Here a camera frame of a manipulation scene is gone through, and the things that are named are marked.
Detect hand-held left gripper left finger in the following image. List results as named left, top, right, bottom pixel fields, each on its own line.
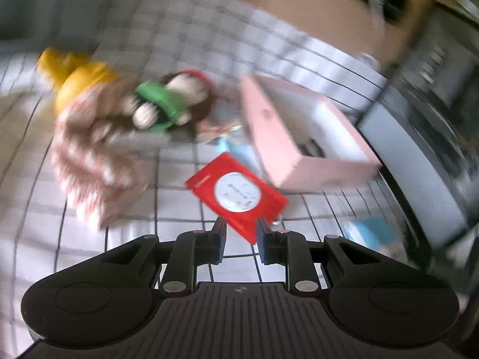
left=99, top=217, right=228, bottom=296

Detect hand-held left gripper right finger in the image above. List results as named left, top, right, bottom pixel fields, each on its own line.
left=256, top=217, right=379, bottom=294

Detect red card packet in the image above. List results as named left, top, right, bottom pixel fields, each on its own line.
left=184, top=153, right=289, bottom=243

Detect light blue plastic packet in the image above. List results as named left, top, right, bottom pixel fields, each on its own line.
left=214, top=108, right=263, bottom=174

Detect pink open box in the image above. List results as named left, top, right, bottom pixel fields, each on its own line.
left=239, top=74, right=383, bottom=191

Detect light blue tissue pack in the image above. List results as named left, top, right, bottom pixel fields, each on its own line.
left=341, top=215, right=409, bottom=263

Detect brown white green plush toy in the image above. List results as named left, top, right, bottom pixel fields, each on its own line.
left=126, top=69, right=222, bottom=143

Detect pink white striped towel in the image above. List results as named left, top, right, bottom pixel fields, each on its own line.
left=50, top=78, right=173, bottom=229

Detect black flat screen monitor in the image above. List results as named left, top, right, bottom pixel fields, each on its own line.
left=354, top=0, right=479, bottom=258

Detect white checked tablecloth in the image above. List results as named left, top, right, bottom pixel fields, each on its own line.
left=0, top=0, right=423, bottom=359

